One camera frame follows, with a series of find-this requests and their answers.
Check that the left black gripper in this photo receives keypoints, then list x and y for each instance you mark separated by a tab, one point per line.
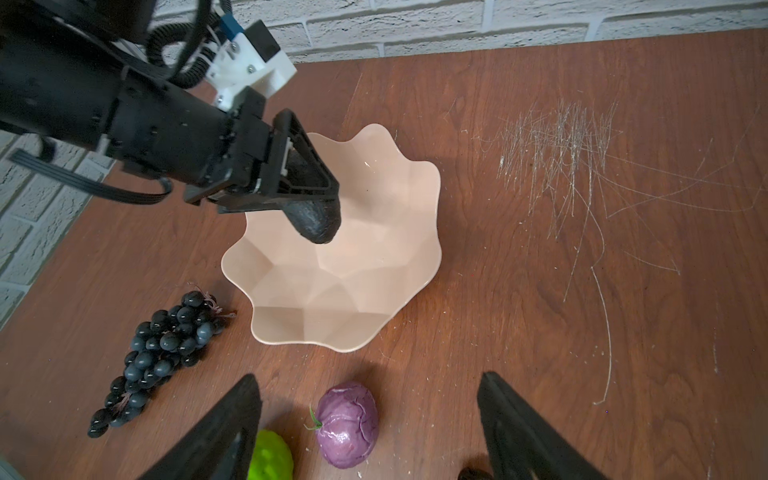
157	130

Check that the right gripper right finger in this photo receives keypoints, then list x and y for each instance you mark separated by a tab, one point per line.
521	444

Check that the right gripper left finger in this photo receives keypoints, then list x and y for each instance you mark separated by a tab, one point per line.
221	444

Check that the green bumpy fake fruit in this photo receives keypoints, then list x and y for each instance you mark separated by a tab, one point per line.
272	458

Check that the dark fake avocado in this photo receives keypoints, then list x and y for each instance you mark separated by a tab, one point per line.
316	220

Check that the dark grape bunch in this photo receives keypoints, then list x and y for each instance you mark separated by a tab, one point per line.
171	340

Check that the purple fake onion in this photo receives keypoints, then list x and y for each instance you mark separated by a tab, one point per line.
346	424

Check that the pink wavy fruit bowl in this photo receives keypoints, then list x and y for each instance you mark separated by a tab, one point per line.
341	294

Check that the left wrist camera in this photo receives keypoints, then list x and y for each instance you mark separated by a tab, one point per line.
250	58

